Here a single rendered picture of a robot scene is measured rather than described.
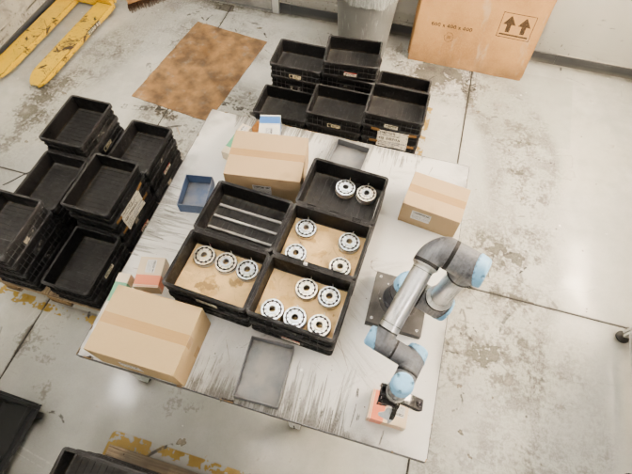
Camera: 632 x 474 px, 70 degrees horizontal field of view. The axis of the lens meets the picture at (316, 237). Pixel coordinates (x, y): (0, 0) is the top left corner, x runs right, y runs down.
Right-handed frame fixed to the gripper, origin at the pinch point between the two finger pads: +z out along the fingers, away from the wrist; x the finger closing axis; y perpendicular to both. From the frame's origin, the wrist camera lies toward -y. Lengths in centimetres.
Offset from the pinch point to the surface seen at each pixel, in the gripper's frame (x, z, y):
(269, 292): -33, 4, 63
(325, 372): -8.4, 17.1, 29.3
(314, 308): -32, 4, 41
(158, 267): -32, 9, 120
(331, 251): -62, 4, 41
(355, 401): -0.3, 17.2, 14.0
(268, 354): -9, 17, 57
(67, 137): -112, 37, 232
